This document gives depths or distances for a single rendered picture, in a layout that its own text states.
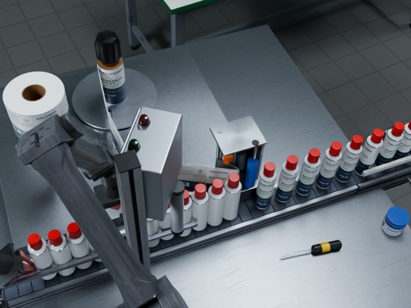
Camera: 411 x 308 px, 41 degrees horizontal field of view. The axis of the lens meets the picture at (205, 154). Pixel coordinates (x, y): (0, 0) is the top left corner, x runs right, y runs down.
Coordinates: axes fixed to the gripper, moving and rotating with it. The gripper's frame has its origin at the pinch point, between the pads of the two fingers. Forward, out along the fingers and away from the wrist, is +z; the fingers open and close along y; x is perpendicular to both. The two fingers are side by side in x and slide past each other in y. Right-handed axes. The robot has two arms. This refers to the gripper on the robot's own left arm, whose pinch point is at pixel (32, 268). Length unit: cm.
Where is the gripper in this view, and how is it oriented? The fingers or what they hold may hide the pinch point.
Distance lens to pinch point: 165.0
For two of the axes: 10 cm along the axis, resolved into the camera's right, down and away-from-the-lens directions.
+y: -3.7, -7.6, 5.3
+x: -7.6, 5.8, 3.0
